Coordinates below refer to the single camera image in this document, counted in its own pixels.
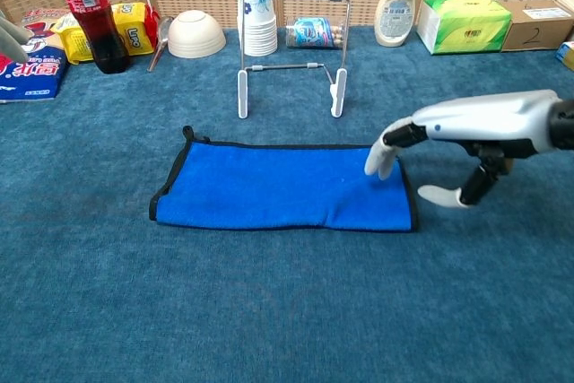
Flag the green tissue box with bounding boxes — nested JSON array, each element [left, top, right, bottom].
[[415, 0, 513, 56]]

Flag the cola bottle with red label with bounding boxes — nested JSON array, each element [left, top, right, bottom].
[[52, 0, 132, 75]]

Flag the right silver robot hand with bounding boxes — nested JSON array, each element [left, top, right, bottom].
[[363, 89, 561, 210]]

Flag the yellow Lipo snack pack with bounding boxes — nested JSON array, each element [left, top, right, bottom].
[[49, 1, 161, 65]]

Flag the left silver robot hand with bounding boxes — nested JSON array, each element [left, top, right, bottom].
[[0, 10, 30, 65]]

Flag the stack of white paper cups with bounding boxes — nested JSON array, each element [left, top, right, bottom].
[[236, 0, 279, 57]]

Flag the upturned cream bowl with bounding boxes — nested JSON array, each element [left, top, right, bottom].
[[167, 9, 228, 60]]

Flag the grey and blue cloth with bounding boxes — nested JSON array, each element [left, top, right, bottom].
[[148, 126, 419, 234]]

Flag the wire stand with white feet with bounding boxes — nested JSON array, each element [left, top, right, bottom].
[[237, 0, 352, 120]]

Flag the blue carpet table cover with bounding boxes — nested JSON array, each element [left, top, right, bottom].
[[0, 26, 574, 383]]

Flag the red white blue cartoon bag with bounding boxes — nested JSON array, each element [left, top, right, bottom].
[[0, 8, 71, 105]]

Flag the brown cardboard box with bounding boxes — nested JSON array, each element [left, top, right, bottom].
[[500, 0, 574, 52]]

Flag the metal spoon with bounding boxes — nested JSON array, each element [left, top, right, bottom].
[[146, 15, 175, 74]]

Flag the white bottle with blue cap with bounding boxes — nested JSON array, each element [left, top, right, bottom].
[[373, 0, 425, 48]]

